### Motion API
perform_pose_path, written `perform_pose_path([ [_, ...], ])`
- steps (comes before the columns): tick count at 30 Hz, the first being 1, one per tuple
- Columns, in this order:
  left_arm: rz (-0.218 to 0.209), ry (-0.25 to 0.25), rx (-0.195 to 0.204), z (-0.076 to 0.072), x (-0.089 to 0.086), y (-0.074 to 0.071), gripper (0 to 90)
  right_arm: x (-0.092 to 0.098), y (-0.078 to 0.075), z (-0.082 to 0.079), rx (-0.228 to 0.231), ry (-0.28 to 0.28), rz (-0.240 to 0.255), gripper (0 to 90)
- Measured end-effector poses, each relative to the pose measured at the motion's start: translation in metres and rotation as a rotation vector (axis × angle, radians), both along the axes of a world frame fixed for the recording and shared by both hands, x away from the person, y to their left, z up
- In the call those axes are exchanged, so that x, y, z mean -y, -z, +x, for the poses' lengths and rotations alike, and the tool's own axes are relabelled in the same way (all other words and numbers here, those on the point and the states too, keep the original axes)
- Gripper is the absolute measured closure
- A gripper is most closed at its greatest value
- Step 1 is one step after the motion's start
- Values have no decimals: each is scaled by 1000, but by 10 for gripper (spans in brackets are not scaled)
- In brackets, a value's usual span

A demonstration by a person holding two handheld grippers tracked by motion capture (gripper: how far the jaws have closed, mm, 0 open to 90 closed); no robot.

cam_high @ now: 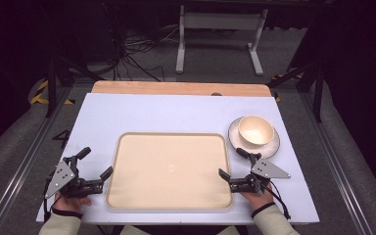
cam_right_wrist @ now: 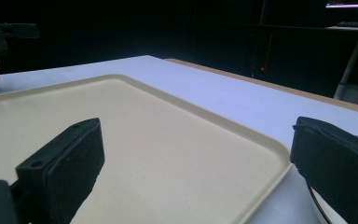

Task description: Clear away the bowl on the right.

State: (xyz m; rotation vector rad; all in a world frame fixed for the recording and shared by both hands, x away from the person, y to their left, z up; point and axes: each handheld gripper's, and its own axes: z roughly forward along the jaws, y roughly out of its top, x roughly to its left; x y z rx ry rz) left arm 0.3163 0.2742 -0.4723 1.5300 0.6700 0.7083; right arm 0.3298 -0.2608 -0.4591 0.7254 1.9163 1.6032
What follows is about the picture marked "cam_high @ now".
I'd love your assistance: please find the beige rectangular tray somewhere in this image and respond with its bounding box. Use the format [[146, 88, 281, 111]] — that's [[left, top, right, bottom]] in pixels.
[[105, 131, 235, 211]]

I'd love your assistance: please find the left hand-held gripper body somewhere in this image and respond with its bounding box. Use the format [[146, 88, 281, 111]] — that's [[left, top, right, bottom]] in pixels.
[[44, 156, 106, 200]]

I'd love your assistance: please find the person's left hand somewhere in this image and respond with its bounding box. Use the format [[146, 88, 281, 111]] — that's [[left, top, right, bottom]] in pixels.
[[53, 193, 93, 215]]

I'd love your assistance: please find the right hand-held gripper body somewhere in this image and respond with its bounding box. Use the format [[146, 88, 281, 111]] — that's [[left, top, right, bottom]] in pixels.
[[228, 153, 292, 195]]

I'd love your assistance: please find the cream bowl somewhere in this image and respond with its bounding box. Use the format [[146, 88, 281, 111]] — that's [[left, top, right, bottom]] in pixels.
[[237, 115, 276, 147]]

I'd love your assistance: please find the yellow and black tape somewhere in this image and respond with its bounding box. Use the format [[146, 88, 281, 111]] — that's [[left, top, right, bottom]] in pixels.
[[28, 79, 76, 106]]

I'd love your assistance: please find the bundle of black cables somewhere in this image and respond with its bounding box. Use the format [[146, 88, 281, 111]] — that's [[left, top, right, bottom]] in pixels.
[[109, 23, 181, 82]]

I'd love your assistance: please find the black tripod stand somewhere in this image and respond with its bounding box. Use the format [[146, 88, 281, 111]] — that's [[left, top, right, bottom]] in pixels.
[[43, 53, 106, 119], [266, 61, 325, 124]]

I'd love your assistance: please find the white board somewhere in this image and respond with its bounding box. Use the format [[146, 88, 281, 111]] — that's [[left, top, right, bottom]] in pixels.
[[35, 92, 320, 226]]

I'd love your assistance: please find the aluminium rail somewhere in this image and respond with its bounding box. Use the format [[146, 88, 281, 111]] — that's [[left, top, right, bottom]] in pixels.
[[0, 85, 76, 235], [297, 91, 375, 235]]

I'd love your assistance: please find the white metal stand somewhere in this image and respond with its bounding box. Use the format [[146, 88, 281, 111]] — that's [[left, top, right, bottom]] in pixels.
[[174, 4, 269, 77]]

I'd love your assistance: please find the wooden table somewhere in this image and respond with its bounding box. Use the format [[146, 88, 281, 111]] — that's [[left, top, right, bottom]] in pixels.
[[91, 80, 272, 98]]

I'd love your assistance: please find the white plate with dark rim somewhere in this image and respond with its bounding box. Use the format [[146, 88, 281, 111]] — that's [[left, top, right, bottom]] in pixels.
[[227, 116, 281, 160]]

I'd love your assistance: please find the person's right hand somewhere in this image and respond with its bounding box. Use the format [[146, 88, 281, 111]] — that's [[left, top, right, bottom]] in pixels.
[[240, 182, 275, 216]]

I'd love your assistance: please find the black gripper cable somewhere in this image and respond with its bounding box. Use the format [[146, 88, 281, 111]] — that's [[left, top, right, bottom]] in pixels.
[[267, 179, 292, 220]]

